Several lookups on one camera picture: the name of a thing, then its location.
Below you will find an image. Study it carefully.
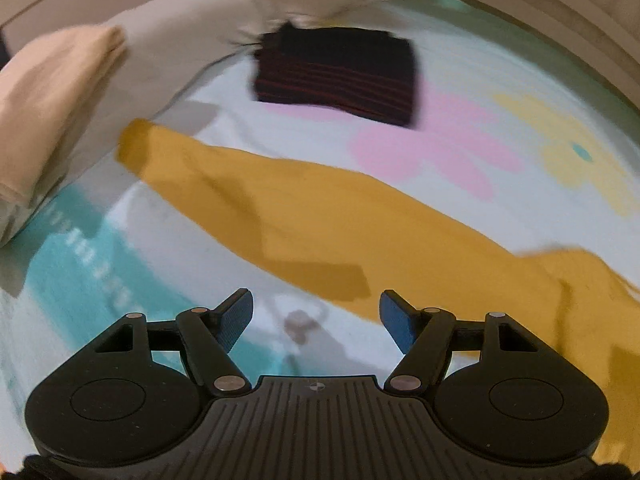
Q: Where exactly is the white grey pillow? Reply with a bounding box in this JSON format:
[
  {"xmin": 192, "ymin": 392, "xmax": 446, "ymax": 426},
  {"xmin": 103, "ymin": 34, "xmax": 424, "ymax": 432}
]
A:
[{"xmin": 0, "ymin": 0, "xmax": 431, "ymax": 248}]

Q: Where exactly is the dark red-striped folded cloth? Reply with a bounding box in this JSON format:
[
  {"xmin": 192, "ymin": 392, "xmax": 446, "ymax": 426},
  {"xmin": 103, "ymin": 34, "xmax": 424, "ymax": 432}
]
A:
[{"xmin": 249, "ymin": 22, "xmax": 420, "ymax": 130}]

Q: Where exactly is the flower printed bed sheet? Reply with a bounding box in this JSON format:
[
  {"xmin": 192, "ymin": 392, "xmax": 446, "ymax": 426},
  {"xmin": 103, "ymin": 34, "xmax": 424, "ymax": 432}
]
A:
[{"xmin": 0, "ymin": 0, "xmax": 640, "ymax": 461}]

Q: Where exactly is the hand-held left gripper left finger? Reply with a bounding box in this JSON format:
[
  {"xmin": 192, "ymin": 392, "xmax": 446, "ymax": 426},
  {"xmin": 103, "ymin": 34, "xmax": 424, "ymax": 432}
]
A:
[{"xmin": 93, "ymin": 288, "xmax": 254, "ymax": 396}]

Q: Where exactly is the peach pillow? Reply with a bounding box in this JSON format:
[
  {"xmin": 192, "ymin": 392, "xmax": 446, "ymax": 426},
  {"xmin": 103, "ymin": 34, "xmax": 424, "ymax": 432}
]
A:
[{"xmin": 0, "ymin": 25, "xmax": 127, "ymax": 207}]

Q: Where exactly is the yellow garment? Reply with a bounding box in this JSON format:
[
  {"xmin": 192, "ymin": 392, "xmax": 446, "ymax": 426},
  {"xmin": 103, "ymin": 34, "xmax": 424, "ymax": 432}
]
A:
[{"xmin": 117, "ymin": 118, "xmax": 640, "ymax": 467}]

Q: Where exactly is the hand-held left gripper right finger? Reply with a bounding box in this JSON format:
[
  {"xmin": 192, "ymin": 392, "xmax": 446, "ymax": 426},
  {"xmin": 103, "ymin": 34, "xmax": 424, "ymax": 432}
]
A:
[{"xmin": 379, "ymin": 289, "xmax": 542, "ymax": 396}]

